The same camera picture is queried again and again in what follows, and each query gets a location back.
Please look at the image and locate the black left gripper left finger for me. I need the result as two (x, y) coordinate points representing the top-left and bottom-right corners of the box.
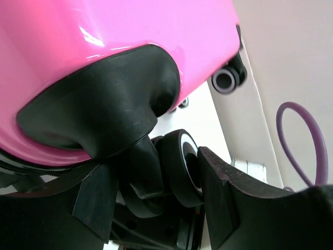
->
(1, 162), (118, 249)

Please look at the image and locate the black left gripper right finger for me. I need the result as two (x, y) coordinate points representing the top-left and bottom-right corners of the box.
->
(198, 147), (332, 249)

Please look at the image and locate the pink hard-shell suitcase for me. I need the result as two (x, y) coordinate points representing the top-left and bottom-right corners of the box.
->
(1, 1), (241, 218)

